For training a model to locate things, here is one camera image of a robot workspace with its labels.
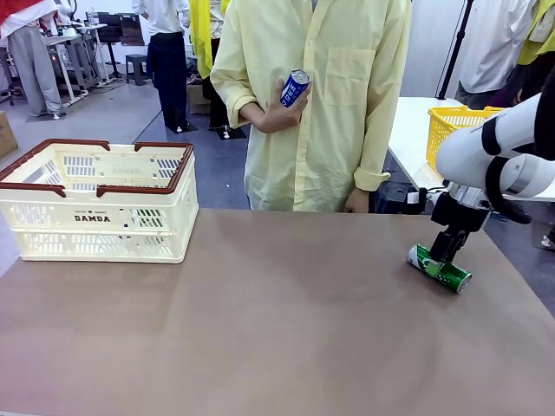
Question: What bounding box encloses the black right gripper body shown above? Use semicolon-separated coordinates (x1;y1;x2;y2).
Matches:
430;190;491;237

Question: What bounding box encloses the green drink can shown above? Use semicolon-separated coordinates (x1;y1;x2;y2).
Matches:
406;243;473;296
128;208;152;230

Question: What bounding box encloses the blue drink can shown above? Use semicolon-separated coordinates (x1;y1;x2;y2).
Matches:
280;68;313;110

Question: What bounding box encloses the person's right forearm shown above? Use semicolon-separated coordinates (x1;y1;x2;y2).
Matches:
238;105;266;130

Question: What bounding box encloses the yellow plastic basket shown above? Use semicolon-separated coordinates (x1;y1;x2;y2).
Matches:
428;106;508;168

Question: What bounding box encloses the cream shopping basket brown rim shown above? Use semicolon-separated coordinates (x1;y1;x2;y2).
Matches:
0;138;200;264

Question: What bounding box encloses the person's left hand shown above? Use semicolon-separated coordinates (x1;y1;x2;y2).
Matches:
345;189;370;213

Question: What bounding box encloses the person's right hand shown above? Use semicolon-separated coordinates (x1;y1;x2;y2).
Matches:
255;80;312;133

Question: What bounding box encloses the white side table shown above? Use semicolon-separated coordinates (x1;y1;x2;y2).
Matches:
387;95;555;205

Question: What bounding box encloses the person in yellow shirt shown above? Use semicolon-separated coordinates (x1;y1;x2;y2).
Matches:
209;0;412;213

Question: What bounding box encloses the black tripod pole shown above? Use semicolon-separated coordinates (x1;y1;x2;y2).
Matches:
436;0;476;101

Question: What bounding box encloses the person in white shirt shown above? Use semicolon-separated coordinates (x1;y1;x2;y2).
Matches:
454;0;537;109

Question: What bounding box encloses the person in yellow vest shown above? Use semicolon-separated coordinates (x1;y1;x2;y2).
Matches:
505;0;555;118

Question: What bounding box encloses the brown cardboard box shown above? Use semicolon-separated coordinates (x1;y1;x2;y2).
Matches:
0;111;19;160
186;84;213;115

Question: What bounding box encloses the yellow hanging garment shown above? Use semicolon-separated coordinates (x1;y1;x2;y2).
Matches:
189;0;226;79

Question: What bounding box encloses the person in navy apron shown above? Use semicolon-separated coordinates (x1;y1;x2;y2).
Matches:
131;0;194;133

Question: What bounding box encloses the grey plastic stool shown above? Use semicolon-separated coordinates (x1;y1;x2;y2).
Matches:
125;53;153;87

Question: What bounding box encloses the black monitor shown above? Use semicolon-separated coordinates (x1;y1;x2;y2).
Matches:
97;11;147;47

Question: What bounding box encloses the grey workbench desk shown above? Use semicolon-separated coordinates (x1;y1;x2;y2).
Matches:
41;23;112;107

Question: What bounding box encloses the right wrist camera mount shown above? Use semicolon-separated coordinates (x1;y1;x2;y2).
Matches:
406;185;447;205

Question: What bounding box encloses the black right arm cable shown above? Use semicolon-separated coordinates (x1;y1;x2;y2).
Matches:
480;116;533;225

